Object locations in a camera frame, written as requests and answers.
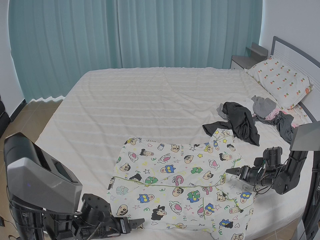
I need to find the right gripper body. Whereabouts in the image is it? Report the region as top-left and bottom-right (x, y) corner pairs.
(239, 165), (263, 186)

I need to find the white printed pillow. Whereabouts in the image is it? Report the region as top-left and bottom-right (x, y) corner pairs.
(287, 104), (314, 127)
(246, 56), (314, 109)

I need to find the pink garment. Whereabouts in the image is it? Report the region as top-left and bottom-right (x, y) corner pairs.
(265, 108), (300, 129)

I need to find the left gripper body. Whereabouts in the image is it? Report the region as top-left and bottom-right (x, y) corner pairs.
(104, 216), (132, 238)

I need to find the dark grey garment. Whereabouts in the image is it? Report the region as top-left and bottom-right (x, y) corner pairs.
(252, 110), (295, 144)

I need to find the small grey garment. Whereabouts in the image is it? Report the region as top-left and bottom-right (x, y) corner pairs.
(216, 103), (229, 118)

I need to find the grey bedside table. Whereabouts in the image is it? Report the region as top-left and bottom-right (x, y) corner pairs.
(231, 42), (268, 71)

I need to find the bed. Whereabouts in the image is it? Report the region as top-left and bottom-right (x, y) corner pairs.
(34, 36), (320, 240)

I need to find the black cable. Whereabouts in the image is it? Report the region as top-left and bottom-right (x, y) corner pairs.
(253, 183), (273, 194)

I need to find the blue-green curtain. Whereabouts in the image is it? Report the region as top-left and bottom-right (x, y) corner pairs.
(117, 0), (263, 69)
(9, 0), (123, 102)

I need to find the black garment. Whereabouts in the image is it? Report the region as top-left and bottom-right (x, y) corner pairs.
(202, 101), (260, 146)

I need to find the white printed pyjama top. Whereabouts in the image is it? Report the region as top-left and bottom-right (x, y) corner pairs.
(107, 128), (259, 240)

